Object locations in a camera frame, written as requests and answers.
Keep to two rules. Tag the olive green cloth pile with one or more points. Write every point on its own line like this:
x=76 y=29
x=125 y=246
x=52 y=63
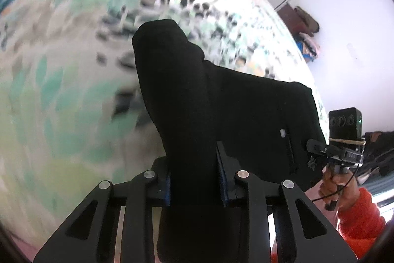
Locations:
x=306 y=19

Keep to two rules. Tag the person's right hand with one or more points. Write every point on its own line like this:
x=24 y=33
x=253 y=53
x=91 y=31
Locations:
x=346 y=192

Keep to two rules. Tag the black pants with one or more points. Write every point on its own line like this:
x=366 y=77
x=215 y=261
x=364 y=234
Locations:
x=221 y=102

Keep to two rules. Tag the colourful clothes pile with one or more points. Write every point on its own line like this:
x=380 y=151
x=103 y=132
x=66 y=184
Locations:
x=309 y=45

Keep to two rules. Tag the printed green white bedsheet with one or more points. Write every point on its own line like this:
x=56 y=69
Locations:
x=77 y=81

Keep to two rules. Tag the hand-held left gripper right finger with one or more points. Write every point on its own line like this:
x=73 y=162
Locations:
x=224 y=179

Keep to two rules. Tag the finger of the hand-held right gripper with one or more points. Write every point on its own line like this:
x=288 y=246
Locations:
x=317 y=147

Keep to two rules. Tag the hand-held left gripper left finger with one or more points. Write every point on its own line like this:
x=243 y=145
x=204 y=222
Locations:
x=164 y=189

